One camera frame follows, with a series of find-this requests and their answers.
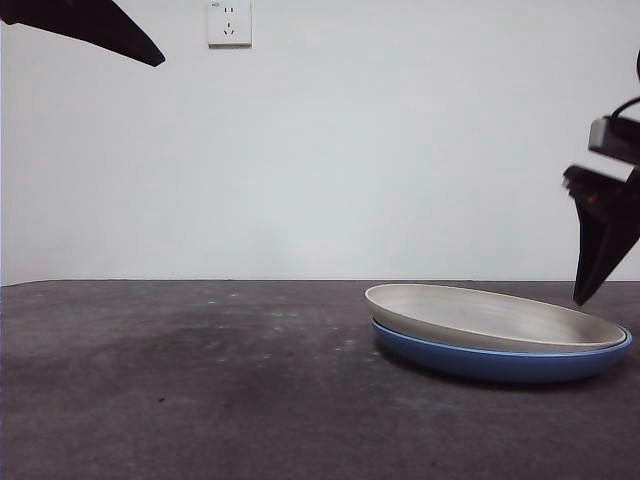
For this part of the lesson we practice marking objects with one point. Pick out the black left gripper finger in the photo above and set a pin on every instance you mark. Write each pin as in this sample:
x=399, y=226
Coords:
x=100, y=30

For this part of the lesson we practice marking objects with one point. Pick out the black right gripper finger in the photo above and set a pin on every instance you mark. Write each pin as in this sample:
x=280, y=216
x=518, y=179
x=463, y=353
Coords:
x=605, y=240

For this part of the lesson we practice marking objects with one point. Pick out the white round plate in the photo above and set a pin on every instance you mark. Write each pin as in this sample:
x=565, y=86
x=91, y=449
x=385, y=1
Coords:
x=475, y=315

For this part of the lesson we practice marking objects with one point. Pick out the blue round plate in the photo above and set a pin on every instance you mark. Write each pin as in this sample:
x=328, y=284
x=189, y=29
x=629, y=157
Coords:
x=500, y=367

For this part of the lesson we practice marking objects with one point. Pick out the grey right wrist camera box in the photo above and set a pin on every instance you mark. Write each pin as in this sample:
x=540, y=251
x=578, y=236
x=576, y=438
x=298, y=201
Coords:
x=615, y=145

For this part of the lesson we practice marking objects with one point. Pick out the white wall socket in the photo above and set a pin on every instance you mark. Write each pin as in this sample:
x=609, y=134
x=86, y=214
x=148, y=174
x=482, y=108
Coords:
x=230, y=25

